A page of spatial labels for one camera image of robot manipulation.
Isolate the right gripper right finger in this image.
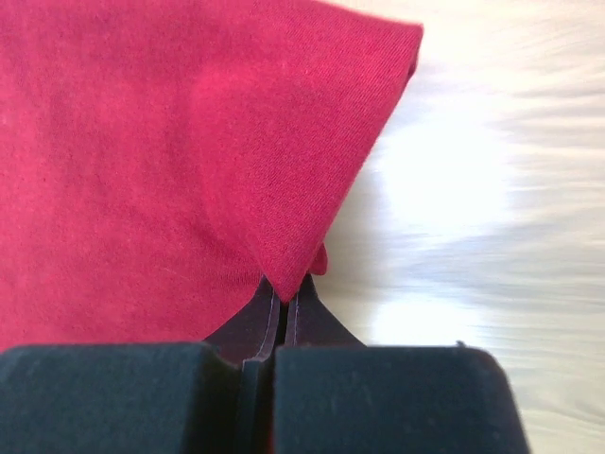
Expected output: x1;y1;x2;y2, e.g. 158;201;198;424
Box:
272;278;529;454

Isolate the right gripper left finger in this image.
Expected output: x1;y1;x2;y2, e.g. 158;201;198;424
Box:
1;281;283;453

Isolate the dark red t shirt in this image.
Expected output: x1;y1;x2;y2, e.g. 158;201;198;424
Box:
1;1;424;348

